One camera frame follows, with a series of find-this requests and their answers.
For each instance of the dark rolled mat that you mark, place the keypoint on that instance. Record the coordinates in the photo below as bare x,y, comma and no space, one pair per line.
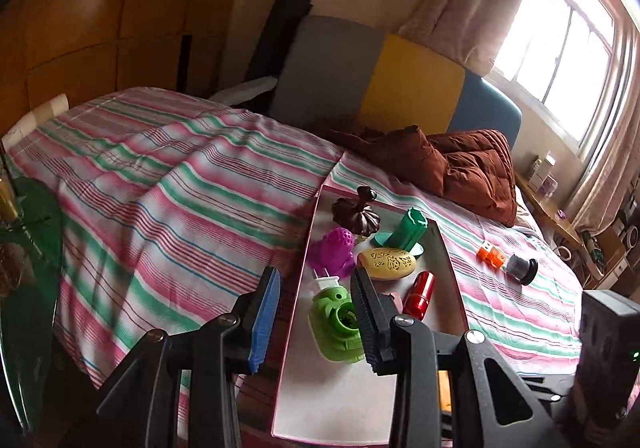
280,28

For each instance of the beige checkered mattress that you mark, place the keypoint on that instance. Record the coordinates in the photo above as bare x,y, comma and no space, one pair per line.
45,108

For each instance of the small orange plastic toy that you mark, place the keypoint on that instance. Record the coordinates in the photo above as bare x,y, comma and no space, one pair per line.
490,254

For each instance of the brown quilted blanket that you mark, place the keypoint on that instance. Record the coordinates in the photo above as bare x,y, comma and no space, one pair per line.
465,168

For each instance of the cluttered storage rack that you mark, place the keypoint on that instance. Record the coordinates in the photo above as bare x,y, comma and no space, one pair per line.
610,238

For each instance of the silver metal tray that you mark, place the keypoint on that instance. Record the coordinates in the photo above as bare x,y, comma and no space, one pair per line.
330,408

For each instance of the yellow carved oval case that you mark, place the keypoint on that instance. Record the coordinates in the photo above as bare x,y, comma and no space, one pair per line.
387,264

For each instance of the wooden wardrobe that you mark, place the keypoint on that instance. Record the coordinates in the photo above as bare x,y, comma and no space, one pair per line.
100,3

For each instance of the grey yellow blue headboard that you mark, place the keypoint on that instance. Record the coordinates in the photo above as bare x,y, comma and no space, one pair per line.
410,83

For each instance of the red metallic cylinder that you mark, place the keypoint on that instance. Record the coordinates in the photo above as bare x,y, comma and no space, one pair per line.
420,295

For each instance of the green plastic tower toy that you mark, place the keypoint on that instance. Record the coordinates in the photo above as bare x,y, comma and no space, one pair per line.
407,230

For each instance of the black and grey cylinder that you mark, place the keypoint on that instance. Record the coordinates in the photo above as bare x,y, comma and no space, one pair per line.
522,268

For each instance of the dark brown pumpkin-shaped ornament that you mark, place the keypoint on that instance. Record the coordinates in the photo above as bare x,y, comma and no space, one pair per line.
357,218

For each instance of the green and white plug-in device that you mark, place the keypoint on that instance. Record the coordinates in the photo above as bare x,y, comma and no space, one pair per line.
332,328

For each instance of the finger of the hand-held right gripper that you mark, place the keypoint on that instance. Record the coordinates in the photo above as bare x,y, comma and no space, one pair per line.
552,388

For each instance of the purple plastic toy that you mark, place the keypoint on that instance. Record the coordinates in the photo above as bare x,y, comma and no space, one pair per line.
335,248

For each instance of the window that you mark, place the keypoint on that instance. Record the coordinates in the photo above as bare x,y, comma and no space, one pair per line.
560,53

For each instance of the green glass table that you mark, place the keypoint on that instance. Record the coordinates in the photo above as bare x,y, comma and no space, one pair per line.
35,238

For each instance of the pale pillow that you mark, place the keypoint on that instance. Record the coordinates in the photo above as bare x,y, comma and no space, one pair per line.
527,218

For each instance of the wooden bedside shelf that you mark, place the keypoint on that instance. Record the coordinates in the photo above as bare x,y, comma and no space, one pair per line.
550,215

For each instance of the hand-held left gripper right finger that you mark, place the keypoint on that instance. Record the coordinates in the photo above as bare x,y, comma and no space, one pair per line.
362,318

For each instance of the white box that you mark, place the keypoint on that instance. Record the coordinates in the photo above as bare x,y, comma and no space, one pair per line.
539,170

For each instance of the purple box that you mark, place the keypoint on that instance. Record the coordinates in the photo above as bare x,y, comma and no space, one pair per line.
550,187

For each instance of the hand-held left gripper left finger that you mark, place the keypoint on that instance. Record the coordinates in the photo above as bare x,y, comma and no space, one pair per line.
265,323

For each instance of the striped bedsheet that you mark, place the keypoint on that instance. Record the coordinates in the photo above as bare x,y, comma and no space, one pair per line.
175,178

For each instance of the yellow glass jar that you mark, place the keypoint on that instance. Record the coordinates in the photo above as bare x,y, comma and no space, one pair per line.
7,200

